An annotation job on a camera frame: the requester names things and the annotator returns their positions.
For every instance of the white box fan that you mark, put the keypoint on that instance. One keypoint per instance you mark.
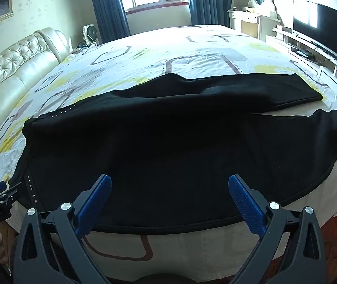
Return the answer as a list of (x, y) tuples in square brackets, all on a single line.
[(90, 35)]

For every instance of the bed with patterned sheet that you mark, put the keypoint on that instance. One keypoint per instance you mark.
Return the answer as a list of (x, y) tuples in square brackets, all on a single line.
[(156, 56)]

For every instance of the white television stand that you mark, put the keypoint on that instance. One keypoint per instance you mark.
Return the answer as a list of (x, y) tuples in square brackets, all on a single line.
[(329, 68)]

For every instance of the black set-top box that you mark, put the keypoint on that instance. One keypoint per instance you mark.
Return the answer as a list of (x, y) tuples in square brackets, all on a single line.
[(303, 53)]

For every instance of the cream tufted leather headboard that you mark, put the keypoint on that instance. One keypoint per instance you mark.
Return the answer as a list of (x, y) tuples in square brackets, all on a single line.
[(15, 74)]

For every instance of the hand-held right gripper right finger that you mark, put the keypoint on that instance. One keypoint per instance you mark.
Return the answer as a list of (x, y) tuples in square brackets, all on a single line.
[(245, 205)]

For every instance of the person's left hand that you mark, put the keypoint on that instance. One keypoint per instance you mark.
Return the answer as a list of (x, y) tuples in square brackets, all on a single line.
[(1, 244)]

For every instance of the black flat television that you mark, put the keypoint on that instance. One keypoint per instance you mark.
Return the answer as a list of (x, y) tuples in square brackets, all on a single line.
[(319, 26)]

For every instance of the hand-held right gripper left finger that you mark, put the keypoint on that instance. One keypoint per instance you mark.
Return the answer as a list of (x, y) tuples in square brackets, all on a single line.
[(93, 205)]

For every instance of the black pants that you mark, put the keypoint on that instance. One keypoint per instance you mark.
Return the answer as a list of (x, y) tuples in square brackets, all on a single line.
[(171, 153)]

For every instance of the white dressing table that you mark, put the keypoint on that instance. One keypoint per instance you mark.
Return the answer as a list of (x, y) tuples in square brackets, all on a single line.
[(254, 22)]

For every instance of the dark blue curtain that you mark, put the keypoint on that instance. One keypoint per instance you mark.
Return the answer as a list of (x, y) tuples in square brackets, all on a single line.
[(109, 9), (208, 3)]

